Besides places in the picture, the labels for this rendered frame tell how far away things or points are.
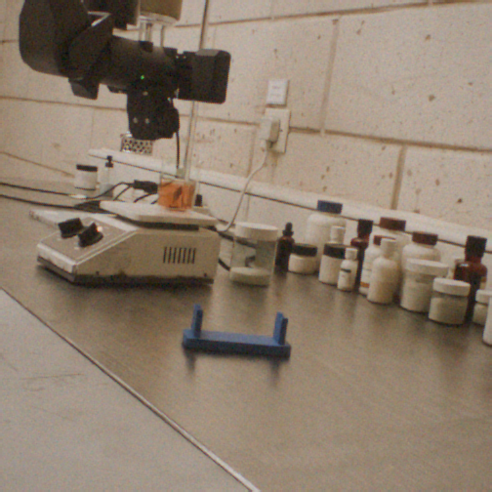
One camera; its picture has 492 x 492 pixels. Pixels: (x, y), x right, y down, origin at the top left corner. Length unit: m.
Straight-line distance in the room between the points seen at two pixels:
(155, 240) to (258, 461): 0.51
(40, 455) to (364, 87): 1.08
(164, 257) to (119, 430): 0.48
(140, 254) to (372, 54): 0.65
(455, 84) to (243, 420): 0.83
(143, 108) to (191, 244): 0.18
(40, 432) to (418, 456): 0.25
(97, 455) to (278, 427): 0.14
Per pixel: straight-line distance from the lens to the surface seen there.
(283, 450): 0.52
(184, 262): 0.99
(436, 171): 1.28
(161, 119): 0.92
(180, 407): 0.57
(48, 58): 0.85
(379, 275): 1.07
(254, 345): 0.73
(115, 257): 0.94
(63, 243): 0.99
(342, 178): 1.45
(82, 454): 0.48
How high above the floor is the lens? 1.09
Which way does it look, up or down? 8 degrees down
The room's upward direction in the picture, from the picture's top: 8 degrees clockwise
